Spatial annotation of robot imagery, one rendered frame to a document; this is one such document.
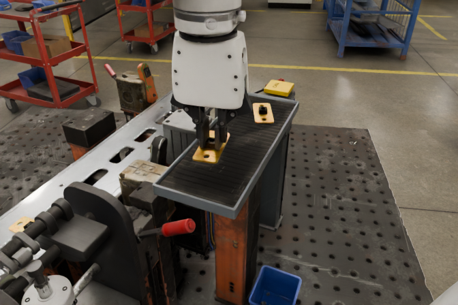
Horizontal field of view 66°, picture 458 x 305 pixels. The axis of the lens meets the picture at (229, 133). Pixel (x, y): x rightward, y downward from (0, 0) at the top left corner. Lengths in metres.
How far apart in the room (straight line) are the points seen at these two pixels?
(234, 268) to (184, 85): 0.49
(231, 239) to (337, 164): 0.74
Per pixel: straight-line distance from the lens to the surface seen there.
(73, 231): 0.53
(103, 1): 6.22
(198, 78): 0.47
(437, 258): 2.22
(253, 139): 0.66
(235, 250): 0.80
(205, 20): 0.43
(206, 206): 0.53
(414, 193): 2.57
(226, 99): 0.48
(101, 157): 0.94
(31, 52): 3.16
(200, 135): 0.53
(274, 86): 0.88
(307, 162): 1.41
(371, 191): 1.34
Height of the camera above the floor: 1.52
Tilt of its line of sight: 32 degrees down
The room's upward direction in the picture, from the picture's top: straight up
